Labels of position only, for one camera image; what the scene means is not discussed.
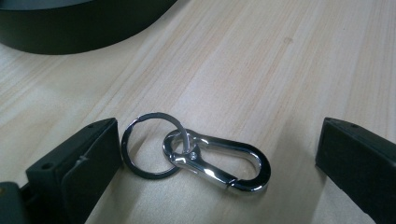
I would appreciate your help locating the silver carabiner clip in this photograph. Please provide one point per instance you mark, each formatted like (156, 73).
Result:
(202, 169)

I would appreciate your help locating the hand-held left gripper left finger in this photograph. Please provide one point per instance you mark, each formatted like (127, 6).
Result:
(77, 174)

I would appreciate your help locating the black round tray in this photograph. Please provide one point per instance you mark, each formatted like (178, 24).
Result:
(71, 26)

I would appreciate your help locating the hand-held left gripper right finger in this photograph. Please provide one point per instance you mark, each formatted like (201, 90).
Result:
(358, 161)

